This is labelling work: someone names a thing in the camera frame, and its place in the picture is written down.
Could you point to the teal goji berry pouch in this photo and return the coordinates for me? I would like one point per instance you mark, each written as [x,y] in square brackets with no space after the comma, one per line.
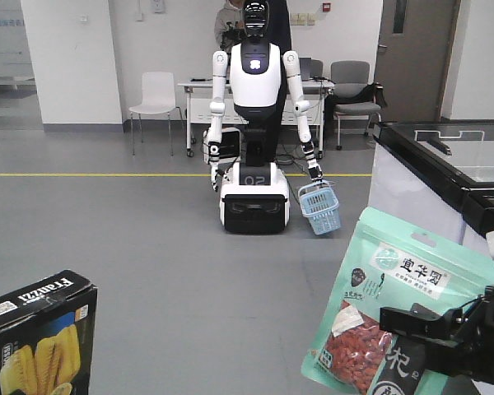
[390,263]

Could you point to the white plastic chair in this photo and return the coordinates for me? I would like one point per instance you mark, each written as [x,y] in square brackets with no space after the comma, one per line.
[158,97]

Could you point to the white black humanoid robot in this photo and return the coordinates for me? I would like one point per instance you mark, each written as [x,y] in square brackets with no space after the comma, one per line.
[262,72]

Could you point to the black glass top freezer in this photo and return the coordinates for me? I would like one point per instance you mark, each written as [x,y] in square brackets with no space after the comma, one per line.
[437,175]

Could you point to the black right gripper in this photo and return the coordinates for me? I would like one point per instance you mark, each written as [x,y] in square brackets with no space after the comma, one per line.
[460,342]

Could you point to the brown grey door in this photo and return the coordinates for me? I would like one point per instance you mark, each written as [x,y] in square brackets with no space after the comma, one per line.
[413,57]

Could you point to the black Franzzi wafer box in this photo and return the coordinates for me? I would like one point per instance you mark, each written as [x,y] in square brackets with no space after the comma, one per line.
[46,336]

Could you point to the person in dark clothes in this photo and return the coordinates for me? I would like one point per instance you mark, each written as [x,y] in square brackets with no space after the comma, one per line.
[230,17]

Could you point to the light blue plastic basket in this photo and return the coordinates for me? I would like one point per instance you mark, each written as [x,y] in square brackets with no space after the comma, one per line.
[319,205]

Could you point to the grey office chair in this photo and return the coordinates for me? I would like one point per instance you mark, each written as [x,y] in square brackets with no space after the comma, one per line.
[353,94]

